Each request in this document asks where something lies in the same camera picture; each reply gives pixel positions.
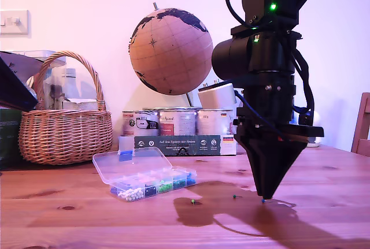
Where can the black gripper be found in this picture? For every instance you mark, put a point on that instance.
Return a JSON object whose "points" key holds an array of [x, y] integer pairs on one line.
{"points": [[269, 101]]}

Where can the blue pin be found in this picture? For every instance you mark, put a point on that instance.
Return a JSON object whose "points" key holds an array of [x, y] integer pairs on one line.
{"points": [[262, 201]]}

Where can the dark green pin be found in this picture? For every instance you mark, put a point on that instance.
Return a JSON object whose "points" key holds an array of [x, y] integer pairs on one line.
{"points": [[234, 196]]}

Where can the pile of dark green pins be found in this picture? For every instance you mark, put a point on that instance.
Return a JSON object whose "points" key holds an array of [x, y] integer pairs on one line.
{"points": [[179, 185]]}

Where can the pile of light green pins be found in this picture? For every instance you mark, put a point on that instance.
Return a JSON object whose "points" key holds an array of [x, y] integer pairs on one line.
{"points": [[164, 187]]}

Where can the pile of black pins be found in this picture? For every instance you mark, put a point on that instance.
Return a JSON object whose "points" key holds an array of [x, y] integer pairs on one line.
{"points": [[149, 191]]}

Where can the pile of white pins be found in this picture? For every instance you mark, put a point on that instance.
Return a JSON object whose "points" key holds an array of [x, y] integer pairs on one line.
{"points": [[131, 194]]}

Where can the pile of dark blue pins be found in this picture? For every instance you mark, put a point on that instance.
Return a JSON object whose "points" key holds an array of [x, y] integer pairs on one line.
{"points": [[113, 190]]}

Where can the tin can with flag print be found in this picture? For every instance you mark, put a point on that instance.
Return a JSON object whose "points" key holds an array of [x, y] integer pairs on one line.
{"points": [[214, 123]]}

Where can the dark green cardboard box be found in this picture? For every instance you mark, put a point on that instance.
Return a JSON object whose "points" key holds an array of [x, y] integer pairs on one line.
{"points": [[179, 145]]}

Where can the tin can with red label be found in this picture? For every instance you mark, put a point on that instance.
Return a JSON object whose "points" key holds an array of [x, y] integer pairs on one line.
{"points": [[176, 123]]}

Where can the wooden chair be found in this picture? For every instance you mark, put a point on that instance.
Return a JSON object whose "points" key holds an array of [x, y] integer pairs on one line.
{"points": [[361, 133]]}

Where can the tin can with black label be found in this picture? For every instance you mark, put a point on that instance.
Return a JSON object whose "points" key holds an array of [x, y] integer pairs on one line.
{"points": [[140, 123]]}

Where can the clear plastic pin organizer box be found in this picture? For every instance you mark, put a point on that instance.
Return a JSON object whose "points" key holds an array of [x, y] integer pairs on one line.
{"points": [[133, 165]]}

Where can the cork globe on metal stand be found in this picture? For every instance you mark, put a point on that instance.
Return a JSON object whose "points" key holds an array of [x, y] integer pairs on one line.
{"points": [[170, 55]]}

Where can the pale cardboard carton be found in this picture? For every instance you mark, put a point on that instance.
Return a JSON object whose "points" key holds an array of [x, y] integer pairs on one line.
{"points": [[79, 105]]}

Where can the white plastic bottle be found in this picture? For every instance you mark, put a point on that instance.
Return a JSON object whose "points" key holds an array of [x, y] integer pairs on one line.
{"points": [[69, 84]]}

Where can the clear plastic bag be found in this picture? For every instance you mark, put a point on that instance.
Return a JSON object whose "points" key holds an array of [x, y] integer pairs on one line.
{"points": [[53, 87]]}

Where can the clear plastic container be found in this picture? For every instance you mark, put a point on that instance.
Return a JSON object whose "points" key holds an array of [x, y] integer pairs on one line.
{"points": [[59, 61]]}

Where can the dark pet food bag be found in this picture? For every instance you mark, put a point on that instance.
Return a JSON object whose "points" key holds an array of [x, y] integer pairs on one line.
{"points": [[8, 139]]}

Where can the small white round camera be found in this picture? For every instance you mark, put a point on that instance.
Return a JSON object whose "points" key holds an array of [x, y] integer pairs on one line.
{"points": [[317, 119]]}

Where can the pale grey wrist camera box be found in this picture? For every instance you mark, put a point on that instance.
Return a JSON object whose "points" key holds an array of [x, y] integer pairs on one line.
{"points": [[216, 96]]}

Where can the white wall light switch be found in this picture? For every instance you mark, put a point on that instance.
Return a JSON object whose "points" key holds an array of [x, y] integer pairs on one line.
{"points": [[14, 22]]}

